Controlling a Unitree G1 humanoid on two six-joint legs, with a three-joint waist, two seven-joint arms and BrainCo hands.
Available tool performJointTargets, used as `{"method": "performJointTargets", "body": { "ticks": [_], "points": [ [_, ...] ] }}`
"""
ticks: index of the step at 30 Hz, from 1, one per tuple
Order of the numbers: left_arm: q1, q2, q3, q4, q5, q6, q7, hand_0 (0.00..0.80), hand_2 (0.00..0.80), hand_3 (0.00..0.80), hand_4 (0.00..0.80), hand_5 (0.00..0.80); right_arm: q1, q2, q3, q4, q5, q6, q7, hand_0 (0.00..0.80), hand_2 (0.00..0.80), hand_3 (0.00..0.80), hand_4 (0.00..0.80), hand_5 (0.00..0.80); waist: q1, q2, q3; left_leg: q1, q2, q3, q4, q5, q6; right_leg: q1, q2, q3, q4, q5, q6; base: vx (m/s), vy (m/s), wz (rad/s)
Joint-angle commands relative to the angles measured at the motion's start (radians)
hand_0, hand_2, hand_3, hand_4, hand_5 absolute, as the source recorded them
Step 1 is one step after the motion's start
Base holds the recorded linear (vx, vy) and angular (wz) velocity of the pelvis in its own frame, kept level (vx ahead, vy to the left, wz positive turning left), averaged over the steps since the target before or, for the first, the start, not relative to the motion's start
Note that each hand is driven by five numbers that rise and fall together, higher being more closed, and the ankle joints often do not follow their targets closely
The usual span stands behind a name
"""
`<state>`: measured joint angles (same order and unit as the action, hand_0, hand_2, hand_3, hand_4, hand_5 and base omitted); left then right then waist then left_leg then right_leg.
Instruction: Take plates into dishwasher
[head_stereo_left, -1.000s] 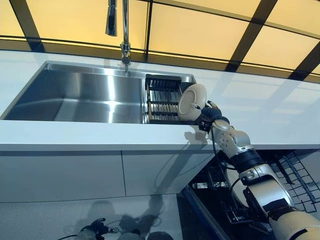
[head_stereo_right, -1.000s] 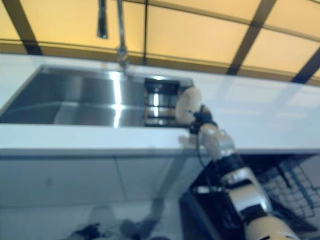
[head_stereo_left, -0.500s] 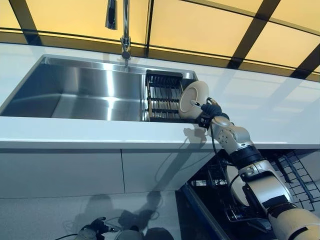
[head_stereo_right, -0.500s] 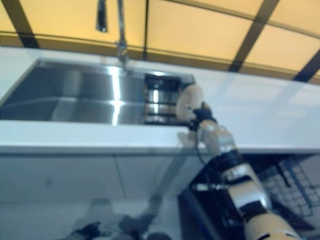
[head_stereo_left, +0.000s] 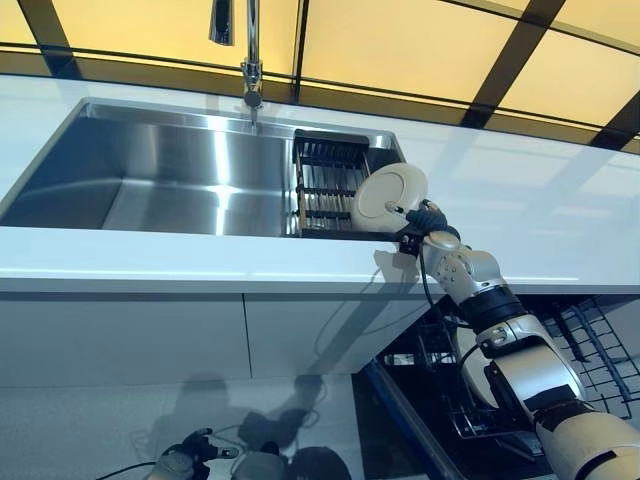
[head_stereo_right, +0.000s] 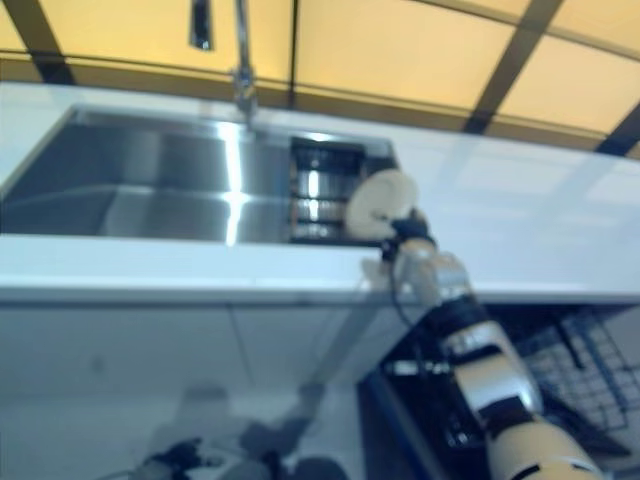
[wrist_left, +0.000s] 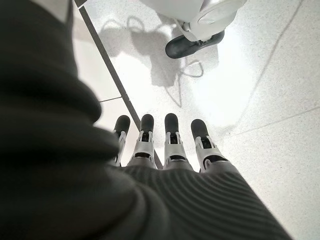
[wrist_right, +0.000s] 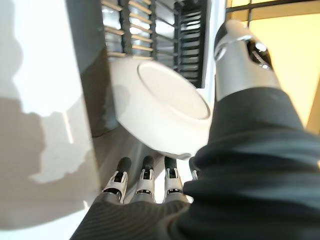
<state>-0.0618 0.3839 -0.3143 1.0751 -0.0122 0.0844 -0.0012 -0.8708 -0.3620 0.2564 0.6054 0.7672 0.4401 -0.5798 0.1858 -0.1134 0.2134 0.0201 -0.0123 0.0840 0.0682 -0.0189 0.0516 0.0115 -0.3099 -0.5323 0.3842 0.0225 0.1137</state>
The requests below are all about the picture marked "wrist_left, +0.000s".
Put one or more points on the dark left robot hand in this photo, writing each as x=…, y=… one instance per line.
x=75, y=187

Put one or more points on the black robot left foot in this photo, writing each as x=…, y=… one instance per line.
x=182, y=47

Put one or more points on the dark cabinet plinth strip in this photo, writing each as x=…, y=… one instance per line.
x=110, y=65

